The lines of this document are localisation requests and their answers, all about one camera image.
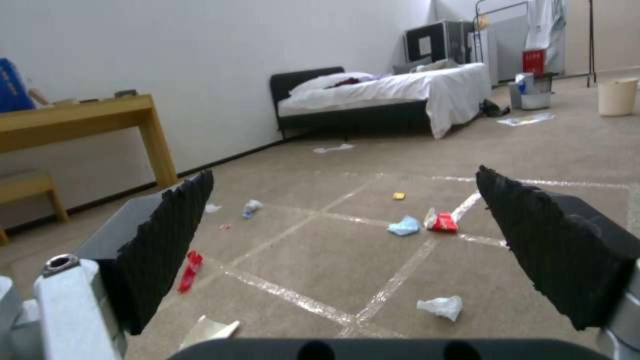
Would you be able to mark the black clothes rack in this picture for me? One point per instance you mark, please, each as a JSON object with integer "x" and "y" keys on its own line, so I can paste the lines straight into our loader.
{"x": 550, "y": 37}

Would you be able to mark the small white paper scrap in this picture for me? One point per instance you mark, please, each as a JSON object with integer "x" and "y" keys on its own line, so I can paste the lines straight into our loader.
{"x": 212, "y": 207}

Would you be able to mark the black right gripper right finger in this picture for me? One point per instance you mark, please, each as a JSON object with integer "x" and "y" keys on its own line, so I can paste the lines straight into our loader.
{"x": 550, "y": 240}

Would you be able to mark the black metal equipment case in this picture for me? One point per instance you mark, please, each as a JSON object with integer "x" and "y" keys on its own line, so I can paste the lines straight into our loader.
{"x": 437, "y": 41}

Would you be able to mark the red flat wrapper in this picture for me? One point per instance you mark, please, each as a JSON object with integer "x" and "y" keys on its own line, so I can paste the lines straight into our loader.
{"x": 191, "y": 270}

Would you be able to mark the white crumpled tissue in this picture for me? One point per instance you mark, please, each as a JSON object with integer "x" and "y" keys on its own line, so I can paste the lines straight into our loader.
{"x": 441, "y": 306}

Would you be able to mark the white hanging garment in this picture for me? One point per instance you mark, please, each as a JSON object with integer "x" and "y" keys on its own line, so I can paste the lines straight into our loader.
{"x": 547, "y": 33}

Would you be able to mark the bed with white sheets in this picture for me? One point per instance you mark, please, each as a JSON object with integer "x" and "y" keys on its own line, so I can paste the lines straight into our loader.
{"x": 380, "y": 97}

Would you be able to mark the white paper card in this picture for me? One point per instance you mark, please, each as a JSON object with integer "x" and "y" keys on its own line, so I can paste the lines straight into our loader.
{"x": 210, "y": 330}

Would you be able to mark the red and white carton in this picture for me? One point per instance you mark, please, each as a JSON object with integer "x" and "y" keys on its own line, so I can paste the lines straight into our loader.
{"x": 442, "y": 222}

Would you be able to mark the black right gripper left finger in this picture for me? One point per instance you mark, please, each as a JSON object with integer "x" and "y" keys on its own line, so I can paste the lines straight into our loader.
{"x": 165, "y": 240}

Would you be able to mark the blue white crumpled wrapper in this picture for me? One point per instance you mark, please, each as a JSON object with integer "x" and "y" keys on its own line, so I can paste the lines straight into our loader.
{"x": 251, "y": 208}

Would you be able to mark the grey bin with bag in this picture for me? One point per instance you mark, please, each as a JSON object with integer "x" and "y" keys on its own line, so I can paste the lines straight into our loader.
{"x": 531, "y": 94}

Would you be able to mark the small yellow packet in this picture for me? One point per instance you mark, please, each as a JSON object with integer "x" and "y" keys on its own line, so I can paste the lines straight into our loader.
{"x": 399, "y": 195}

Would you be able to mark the beige trash bin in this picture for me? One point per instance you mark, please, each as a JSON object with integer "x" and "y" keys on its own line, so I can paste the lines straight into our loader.
{"x": 617, "y": 96}

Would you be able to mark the grey pillow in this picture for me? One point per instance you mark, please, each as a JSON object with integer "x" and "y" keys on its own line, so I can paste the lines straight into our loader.
{"x": 411, "y": 66}

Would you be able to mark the clear plastic sheet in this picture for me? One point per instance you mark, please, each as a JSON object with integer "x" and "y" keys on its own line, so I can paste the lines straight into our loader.
{"x": 525, "y": 120}

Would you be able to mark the wooden stool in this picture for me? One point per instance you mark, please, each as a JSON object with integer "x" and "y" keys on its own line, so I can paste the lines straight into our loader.
{"x": 30, "y": 198}

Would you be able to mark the red sign box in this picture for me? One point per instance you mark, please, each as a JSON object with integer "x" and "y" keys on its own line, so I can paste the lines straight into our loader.
{"x": 533, "y": 61}

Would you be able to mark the wooden desk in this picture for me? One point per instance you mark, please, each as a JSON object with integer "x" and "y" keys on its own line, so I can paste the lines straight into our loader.
{"x": 80, "y": 120}

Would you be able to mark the blue crumpled cloth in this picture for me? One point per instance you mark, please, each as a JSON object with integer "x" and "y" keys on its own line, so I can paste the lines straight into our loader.
{"x": 404, "y": 226}

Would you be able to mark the blue box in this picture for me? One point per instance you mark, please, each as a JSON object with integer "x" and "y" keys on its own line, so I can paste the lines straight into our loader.
{"x": 14, "y": 88}

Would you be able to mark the black shoes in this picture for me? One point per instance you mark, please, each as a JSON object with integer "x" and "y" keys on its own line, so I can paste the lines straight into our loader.
{"x": 492, "y": 108}

